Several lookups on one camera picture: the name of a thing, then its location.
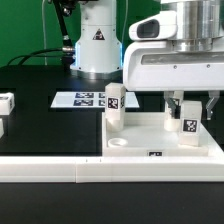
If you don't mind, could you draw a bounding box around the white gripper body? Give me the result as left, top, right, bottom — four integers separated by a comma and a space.
123, 41, 224, 91

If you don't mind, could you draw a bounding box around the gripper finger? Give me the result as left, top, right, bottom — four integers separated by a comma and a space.
206, 90, 220, 120
164, 91, 176, 118

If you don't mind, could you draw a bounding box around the white square tabletop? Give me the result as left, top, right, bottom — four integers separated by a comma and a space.
102, 112, 209, 157

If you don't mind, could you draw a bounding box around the white part at left edge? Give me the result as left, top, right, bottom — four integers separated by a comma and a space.
0, 118, 4, 139

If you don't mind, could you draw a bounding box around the white L-shaped fence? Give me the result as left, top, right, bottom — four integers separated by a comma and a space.
0, 128, 224, 183

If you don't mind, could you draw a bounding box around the black cable bundle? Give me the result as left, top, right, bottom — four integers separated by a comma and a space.
7, 46, 76, 66

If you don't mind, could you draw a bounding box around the white marker base plate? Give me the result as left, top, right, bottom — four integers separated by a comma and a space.
50, 91, 140, 109

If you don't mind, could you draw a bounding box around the white thin cable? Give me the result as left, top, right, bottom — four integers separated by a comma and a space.
41, 0, 48, 66

